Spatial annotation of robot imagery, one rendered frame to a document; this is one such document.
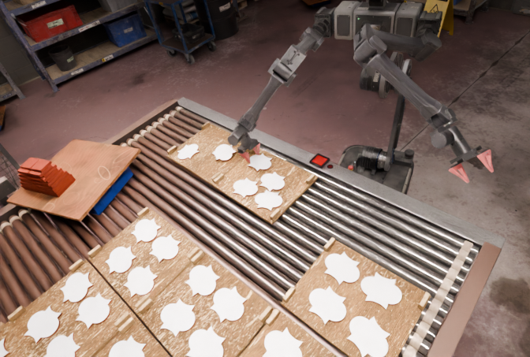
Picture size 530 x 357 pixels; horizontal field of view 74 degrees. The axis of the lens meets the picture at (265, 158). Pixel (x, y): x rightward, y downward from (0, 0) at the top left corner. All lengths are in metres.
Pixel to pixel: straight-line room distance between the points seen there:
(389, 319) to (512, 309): 1.34
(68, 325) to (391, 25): 1.89
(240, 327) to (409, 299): 0.61
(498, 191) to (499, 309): 0.95
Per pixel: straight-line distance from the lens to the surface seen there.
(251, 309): 1.43
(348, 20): 1.93
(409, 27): 1.87
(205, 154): 2.04
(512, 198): 3.18
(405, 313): 1.42
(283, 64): 1.52
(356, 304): 1.42
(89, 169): 2.12
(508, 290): 2.70
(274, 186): 1.75
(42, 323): 1.77
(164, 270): 1.62
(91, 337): 1.63
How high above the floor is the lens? 2.22
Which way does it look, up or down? 42 degrees down
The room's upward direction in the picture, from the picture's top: 12 degrees counter-clockwise
